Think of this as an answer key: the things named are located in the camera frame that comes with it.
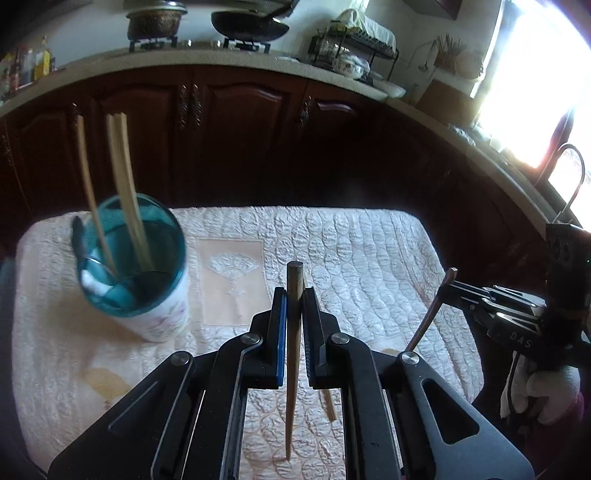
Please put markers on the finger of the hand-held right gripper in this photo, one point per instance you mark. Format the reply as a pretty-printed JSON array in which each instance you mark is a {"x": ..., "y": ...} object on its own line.
[
  {"x": 503, "y": 311},
  {"x": 485, "y": 293}
]

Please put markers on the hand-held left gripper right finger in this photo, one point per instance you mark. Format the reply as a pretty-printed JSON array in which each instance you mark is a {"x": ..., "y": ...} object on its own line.
[{"x": 310, "y": 355}]

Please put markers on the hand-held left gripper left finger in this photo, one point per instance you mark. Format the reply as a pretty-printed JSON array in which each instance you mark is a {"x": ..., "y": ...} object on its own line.
[{"x": 280, "y": 341}]

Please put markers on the brown wooden chopstick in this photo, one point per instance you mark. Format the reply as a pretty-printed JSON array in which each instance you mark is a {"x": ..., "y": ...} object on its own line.
[
  {"x": 293, "y": 369},
  {"x": 329, "y": 406}
]

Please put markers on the metal spoon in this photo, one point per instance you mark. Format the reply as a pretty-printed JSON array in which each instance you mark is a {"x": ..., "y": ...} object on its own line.
[{"x": 427, "y": 323}]

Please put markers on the teal plastic cup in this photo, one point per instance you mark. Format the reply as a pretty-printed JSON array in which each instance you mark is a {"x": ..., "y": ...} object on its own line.
[{"x": 157, "y": 318}]

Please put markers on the light bamboo chopstick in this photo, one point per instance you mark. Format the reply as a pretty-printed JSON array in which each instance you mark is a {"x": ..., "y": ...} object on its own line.
[
  {"x": 131, "y": 184},
  {"x": 121, "y": 184},
  {"x": 90, "y": 184}
]

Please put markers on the person's right hand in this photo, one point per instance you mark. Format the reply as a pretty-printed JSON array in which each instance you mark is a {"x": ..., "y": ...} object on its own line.
[{"x": 549, "y": 387}]

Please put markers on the cream quilted cloth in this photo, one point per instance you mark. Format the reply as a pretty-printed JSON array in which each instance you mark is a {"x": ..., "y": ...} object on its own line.
[{"x": 369, "y": 258}]

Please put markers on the wooden cutting board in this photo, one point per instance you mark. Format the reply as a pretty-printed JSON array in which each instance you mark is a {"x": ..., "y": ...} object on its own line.
[{"x": 445, "y": 104}]

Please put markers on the white plastic spoon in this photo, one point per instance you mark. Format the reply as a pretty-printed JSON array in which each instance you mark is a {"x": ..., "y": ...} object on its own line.
[{"x": 94, "y": 282}]

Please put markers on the brown wooden base cabinet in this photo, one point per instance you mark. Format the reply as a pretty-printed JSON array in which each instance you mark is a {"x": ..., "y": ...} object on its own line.
[{"x": 240, "y": 147}]

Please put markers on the bright window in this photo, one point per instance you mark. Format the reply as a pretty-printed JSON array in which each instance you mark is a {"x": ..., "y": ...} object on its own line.
[{"x": 531, "y": 83}]

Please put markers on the chopstick holder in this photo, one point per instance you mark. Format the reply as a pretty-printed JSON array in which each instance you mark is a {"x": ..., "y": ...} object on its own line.
[{"x": 445, "y": 57}]

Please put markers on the floral ceramic bowl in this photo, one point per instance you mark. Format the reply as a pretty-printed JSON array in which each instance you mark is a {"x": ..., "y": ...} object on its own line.
[{"x": 351, "y": 67}]

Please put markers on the white cloth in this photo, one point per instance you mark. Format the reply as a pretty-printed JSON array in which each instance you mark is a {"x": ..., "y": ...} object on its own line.
[{"x": 364, "y": 27}]

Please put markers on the gas stove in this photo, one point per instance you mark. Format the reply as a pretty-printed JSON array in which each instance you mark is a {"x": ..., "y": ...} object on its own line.
[{"x": 198, "y": 45}]

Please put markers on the black wok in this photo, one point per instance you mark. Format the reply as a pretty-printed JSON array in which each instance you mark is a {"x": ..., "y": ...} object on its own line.
[{"x": 249, "y": 23}]

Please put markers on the stained metal cooking pot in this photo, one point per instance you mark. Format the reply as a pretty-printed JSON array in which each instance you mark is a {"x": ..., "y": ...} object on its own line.
[{"x": 154, "y": 21}]

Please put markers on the yellow oil bottle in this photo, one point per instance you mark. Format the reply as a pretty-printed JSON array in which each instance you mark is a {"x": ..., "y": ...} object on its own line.
[{"x": 42, "y": 60}]

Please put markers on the dark sauce bottle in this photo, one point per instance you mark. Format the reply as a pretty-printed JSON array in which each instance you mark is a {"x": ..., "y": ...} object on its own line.
[{"x": 17, "y": 71}]

